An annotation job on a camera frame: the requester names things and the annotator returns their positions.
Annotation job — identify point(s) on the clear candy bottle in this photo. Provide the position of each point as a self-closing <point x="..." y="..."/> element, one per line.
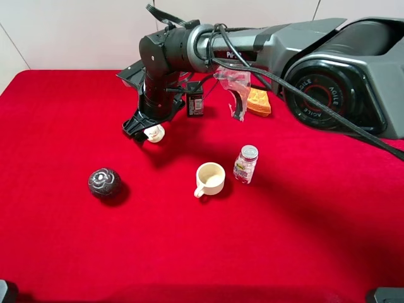
<point x="245" y="164"/>

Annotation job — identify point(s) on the red velvet table cloth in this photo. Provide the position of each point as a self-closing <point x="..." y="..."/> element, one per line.
<point x="320" y="221"/>

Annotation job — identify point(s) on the black object bottom left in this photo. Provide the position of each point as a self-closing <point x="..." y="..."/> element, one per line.
<point x="8" y="292"/>

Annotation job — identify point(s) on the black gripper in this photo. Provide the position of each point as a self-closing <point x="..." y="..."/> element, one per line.
<point x="155" y="105"/>

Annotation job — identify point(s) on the black engraved stone ball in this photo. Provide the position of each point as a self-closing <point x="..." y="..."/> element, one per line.
<point x="104" y="183"/>

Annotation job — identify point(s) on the clear plastic wrap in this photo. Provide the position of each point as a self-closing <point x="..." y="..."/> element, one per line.
<point x="238" y="84"/>

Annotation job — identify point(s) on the black object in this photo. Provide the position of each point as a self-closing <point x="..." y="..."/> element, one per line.
<point x="385" y="295"/>
<point x="8" y="292"/>

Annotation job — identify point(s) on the black rectangular box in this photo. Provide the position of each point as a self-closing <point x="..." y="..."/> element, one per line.
<point x="195" y="103"/>

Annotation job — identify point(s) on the orange pizza slice toy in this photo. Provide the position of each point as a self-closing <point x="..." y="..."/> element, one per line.
<point x="258" y="103"/>

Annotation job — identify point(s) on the black object bottom right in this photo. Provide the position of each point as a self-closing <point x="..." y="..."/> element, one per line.
<point x="385" y="295"/>

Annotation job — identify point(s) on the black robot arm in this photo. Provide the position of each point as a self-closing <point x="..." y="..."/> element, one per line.
<point x="356" y="69"/>

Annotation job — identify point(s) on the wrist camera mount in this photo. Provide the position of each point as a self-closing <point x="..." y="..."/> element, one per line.
<point x="133" y="75"/>

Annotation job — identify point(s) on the white rubber duck toy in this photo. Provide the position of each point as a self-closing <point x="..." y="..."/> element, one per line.
<point x="155" y="134"/>

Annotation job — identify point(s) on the cream ceramic cup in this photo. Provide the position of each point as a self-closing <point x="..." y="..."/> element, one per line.
<point x="210" y="179"/>

